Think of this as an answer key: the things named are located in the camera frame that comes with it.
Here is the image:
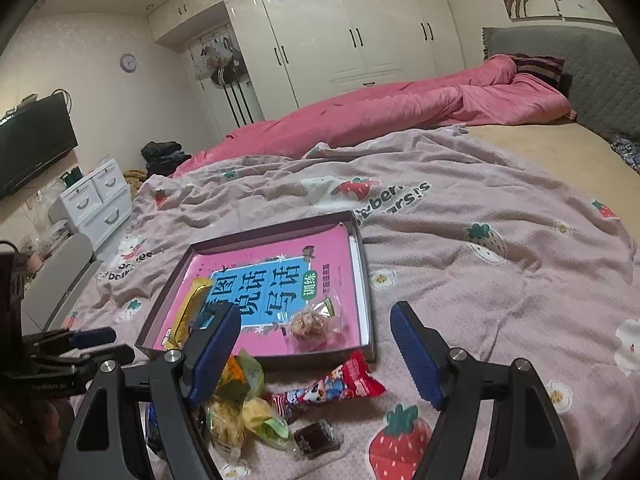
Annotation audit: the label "beige bed sheet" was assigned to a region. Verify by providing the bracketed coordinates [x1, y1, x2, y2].
[462, 119, 640, 221]

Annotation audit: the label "yellow green snack packet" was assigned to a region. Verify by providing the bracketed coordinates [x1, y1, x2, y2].
[242, 395, 297, 453]

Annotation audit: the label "dark brownie packet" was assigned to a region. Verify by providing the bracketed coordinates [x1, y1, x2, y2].
[292, 420, 345, 461]

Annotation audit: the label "grey chair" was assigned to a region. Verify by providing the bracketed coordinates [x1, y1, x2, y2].
[22, 232, 103, 333]

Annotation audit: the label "hanging bags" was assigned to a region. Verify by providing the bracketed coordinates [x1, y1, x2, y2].
[192, 35, 247, 87]

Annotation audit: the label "white drawer cabinet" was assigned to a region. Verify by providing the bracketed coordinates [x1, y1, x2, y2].
[48, 157, 133, 251]

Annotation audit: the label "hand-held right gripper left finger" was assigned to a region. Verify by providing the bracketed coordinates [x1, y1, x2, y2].
[57, 302, 243, 480]

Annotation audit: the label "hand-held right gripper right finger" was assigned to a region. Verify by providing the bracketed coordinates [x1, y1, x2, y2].
[390, 301, 581, 480]

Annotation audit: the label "pile of dark clothes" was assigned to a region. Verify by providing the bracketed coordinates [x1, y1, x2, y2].
[140, 141, 192, 177]

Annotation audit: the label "blue snack packet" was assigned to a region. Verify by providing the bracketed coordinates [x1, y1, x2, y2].
[145, 402, 167, 461]

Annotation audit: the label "yellow wafer bar packet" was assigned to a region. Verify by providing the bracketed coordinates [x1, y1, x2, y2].
[162, 277, 213, 351]

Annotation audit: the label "clear round cookie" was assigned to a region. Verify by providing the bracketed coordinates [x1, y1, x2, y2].
[282, 297, 348, 356]

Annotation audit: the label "printed strawberry blanket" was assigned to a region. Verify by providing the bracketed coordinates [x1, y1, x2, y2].
[65, 125, 640, 480]

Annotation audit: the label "clear gold-label cookie packet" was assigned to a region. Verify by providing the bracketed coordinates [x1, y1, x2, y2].
[206, 395, 247, 453]

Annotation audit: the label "brown fuzzy cloth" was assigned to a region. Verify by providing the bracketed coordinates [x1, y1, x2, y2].
[122, 169, 148, 196]

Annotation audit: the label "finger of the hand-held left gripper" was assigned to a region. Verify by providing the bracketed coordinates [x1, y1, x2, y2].
[31, 344, 137, 370]
[22, 327, 118, 356]

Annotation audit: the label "pink quilt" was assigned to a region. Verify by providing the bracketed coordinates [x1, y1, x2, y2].
[170, 52, 573, 178]

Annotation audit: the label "white wardrobe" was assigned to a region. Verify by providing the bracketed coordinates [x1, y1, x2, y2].
[149, 0, 468, 111]

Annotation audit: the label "grey padded headboard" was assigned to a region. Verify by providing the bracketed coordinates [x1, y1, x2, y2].
[481, 26, 640, 143]

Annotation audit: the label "shallow purple cardboard box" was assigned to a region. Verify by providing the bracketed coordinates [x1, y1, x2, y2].
[135, 210, 377, 372]

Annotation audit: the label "pink book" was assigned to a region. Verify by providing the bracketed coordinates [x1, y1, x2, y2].
[162, 227, 371, 351]

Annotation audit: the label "black television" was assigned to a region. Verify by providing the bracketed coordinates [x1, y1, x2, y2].
[0, 91, 79, 200]

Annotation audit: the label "dark floral cloth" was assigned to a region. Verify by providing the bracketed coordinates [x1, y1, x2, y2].
[609, 134, 640, 175]

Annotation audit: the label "striped pillow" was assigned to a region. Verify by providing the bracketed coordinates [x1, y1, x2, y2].
[512, 54, 566, 88]

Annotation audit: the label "red candy packet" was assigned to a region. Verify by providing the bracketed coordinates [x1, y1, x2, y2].
[272, 350, 387, 418]

